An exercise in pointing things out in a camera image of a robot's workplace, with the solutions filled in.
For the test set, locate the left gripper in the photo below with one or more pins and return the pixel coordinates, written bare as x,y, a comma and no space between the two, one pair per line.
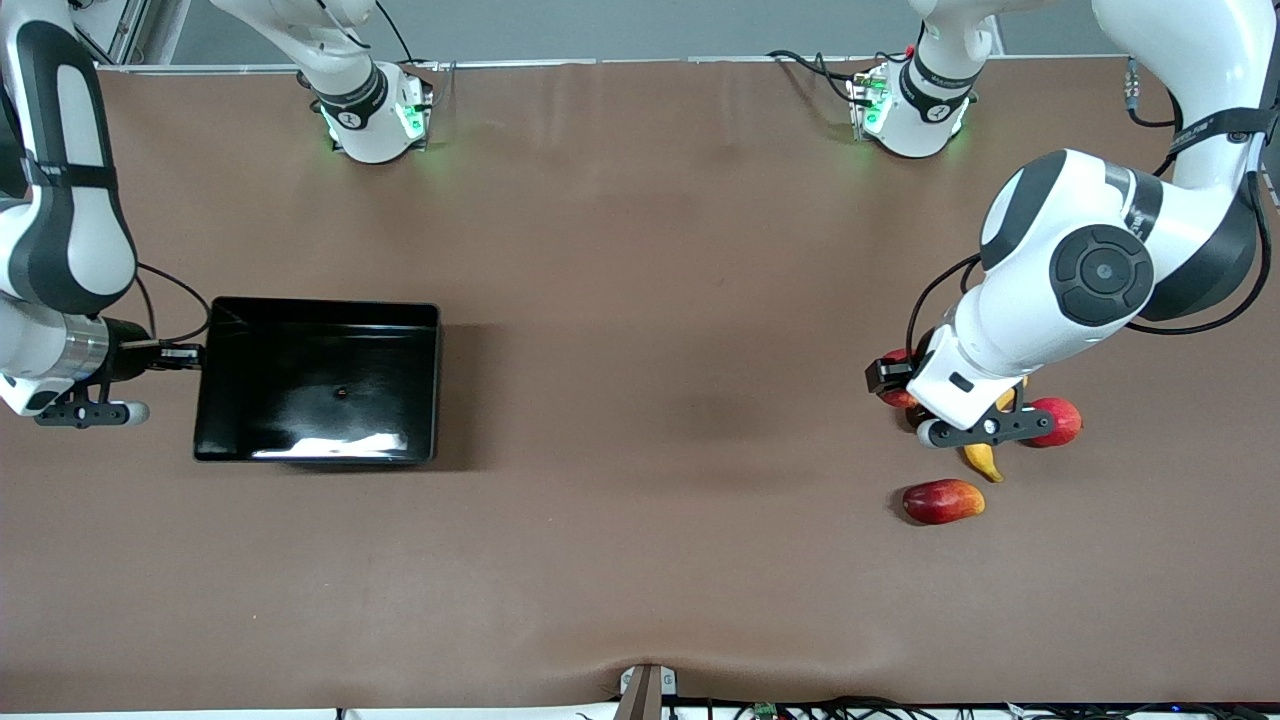
886,375

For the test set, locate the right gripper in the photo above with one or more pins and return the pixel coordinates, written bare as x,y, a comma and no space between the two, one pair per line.
127,361

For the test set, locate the red apple with yellow patches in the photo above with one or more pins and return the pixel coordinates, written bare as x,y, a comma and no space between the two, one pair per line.
895,399

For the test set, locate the black plastic box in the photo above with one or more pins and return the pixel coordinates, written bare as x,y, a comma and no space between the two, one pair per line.
320,380

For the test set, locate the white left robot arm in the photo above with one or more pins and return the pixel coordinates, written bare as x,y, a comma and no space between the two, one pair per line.
1180,60

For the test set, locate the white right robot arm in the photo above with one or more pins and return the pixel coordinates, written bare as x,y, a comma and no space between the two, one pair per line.
70,240

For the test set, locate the yellow banana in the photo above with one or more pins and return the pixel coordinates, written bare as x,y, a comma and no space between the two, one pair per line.
983,462

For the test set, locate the dark purple mangosteen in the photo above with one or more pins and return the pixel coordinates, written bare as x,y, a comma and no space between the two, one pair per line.
915,416

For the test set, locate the red yellow mango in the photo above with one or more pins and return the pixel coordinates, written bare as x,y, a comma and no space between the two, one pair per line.
942,502

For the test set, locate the brown table mat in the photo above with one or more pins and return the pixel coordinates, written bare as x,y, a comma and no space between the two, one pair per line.
640,250

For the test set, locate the small green circuit board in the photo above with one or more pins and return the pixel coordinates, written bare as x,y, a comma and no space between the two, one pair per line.
766,711

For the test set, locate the metal table edge clamp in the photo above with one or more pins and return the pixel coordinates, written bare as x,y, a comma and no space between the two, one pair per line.
645,690

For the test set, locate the aluminium frame structure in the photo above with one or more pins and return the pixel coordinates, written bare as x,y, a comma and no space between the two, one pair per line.
125,30

